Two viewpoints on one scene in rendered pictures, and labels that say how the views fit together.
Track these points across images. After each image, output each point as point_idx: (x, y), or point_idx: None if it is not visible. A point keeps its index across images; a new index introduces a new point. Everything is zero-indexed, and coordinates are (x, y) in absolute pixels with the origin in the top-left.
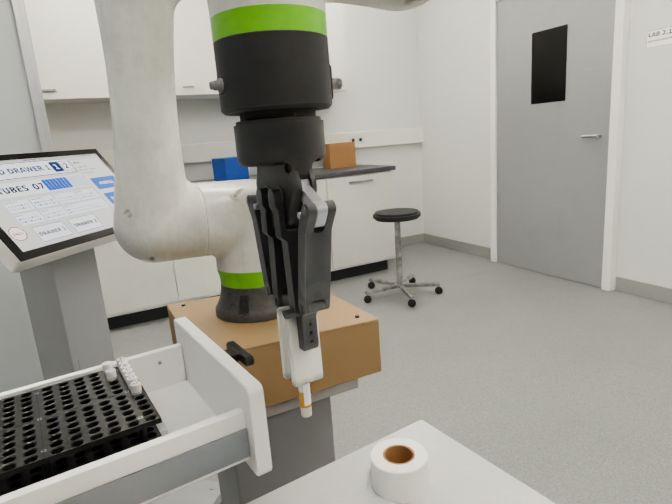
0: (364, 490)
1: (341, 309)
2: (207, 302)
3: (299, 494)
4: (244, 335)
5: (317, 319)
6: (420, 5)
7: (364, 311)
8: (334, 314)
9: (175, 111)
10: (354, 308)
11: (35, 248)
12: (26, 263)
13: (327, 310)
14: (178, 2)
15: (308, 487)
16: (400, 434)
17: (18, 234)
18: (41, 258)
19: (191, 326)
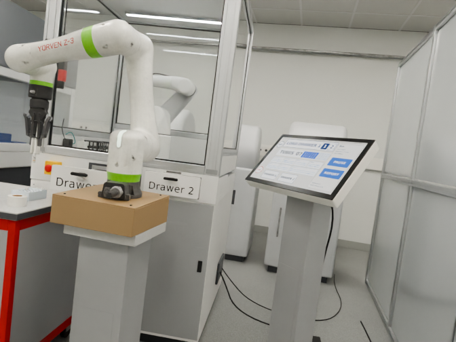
0: (27, 204)
1: (79, 196)
2: (154, 196)
3: (46, 203)
4: (102, 188)
5: (31, 140)
6: (14, 70)
7: (64, 195)
8: (78, 194)
9: (131, 100)
10: (72, 196)
11: (254, 177)
12: (248, 182)
13: (85, 195)
14: (130, 60)
15: (45, 204)
16: (23, 210)
17: (258, 169)
18: (254, 183)
19: (102, 171)
